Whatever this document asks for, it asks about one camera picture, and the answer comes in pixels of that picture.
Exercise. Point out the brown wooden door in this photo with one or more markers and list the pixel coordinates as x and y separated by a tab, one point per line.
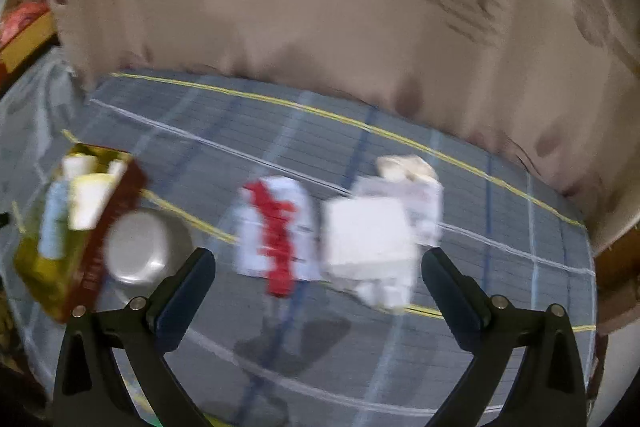
620	267

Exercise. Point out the grey plaid bed sheet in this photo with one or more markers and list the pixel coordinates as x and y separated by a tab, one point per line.
225	132

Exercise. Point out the red and white cloth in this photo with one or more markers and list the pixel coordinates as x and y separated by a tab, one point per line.
272	227

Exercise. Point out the cream cloth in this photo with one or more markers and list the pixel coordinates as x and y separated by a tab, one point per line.
400	167

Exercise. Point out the red and yellow box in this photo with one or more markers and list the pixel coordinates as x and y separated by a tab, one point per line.
25	37

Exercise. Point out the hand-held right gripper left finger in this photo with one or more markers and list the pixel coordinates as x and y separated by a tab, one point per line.
185	302

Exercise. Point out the white flower-print wipe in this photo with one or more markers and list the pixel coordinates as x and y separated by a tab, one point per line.
425	212

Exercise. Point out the yellow and white cloth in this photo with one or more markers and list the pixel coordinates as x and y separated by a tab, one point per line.
90	202

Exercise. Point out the beige leaf-print curtain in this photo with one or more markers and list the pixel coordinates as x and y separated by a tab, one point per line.
300	7

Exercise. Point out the white towel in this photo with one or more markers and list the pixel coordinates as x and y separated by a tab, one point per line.
80	167

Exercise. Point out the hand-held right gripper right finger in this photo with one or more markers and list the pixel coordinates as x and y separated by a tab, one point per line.
450	297

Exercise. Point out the stainless steel bowl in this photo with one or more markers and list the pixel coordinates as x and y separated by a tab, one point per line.
140	247

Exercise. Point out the light blue towel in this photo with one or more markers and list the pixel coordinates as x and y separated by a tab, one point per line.
54	222

